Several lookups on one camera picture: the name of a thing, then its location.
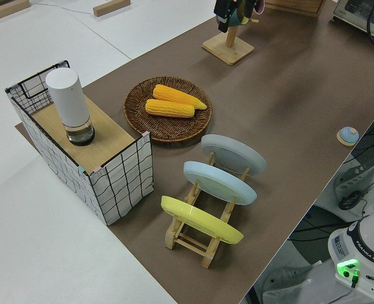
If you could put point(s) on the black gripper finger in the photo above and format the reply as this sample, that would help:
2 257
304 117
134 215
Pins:
223 12

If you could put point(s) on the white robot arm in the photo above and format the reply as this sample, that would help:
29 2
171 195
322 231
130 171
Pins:
370 240

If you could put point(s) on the dark blue mug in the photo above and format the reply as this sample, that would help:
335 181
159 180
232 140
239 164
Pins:
236 19

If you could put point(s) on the wooden mug tree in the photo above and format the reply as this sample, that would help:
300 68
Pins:
229 47

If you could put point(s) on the pink mug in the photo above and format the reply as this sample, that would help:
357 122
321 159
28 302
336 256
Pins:
259 6

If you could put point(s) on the yellow corn cob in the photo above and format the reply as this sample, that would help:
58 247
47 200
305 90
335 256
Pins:
174 93
169 108

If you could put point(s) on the brown table mat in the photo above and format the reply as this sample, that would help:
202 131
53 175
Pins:
284 95

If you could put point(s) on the wooden block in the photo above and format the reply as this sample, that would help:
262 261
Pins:
6 9
110 7

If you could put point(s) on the round wicker basket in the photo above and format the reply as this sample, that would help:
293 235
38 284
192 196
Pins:
167 126

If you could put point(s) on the white toaster oven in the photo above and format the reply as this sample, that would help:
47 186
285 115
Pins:
351 9

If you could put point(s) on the grey plate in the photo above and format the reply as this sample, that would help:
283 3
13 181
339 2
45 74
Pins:
234 152

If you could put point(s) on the light blue plate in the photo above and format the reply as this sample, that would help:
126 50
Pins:
218 180

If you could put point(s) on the blue service bell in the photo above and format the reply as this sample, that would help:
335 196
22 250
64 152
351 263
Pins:
348 134

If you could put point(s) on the white cylinder bottle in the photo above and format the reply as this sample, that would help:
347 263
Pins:
68 101

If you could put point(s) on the yellow plate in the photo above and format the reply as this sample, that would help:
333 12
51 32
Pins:
199 218

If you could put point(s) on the wooden plate rack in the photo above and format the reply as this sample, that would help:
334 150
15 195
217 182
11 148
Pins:
190 245

